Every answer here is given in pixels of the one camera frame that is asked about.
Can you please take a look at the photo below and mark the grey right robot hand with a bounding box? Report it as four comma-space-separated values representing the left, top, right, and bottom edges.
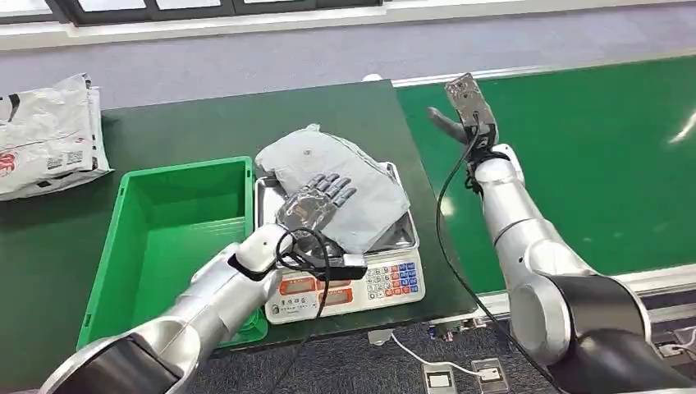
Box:
426, 106, 481, 160

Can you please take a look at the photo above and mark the white window sill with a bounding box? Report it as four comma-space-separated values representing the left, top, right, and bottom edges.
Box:
0, 0, 696, 54

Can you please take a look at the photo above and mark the flat white plastic parcel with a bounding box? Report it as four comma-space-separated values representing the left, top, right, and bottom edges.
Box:
0, 85, 115, 203

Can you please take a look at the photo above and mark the green conveyor belt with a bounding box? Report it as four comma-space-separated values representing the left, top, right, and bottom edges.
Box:
391, 54, 696, 323

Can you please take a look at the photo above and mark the white scale with steel tray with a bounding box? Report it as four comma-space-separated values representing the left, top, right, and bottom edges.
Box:
252, 160, 427, 326

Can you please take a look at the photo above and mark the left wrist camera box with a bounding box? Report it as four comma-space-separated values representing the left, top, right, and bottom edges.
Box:
291, 241, 370, 282

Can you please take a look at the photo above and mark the black window frame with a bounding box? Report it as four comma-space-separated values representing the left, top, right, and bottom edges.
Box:
0, 0, 382, 28

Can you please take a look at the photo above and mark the steel floor socket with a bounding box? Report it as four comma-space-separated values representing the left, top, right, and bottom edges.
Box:
421, 363, 457, 394
652, 324, 696, 366
469, 357, 510, 394

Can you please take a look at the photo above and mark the white floor cable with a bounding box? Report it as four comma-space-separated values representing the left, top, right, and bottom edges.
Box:
389, 332, 486, 378

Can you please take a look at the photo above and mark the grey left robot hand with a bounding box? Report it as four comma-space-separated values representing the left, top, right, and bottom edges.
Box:
275, 172, 359, 241

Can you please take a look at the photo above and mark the grey parcel with red print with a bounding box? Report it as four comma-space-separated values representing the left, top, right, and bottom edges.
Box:
254, 123, 412, 256

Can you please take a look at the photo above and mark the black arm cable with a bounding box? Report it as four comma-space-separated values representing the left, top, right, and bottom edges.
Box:
434, 112, 562, 394
268, 227, 333, 394

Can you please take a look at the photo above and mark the green plastic crate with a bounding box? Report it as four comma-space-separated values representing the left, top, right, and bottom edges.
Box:
75, 155, 269, 352

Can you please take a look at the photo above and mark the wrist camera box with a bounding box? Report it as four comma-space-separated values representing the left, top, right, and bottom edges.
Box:
291, 241, 370, 282
443, 71, 500, 151

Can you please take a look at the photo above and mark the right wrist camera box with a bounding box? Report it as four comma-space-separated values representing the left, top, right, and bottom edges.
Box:
443, 71, 500, 151

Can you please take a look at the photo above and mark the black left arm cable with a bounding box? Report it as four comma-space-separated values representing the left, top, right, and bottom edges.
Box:
268, 227, 333, 394

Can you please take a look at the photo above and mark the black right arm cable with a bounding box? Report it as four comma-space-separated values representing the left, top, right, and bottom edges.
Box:
434, 112, 562, 394

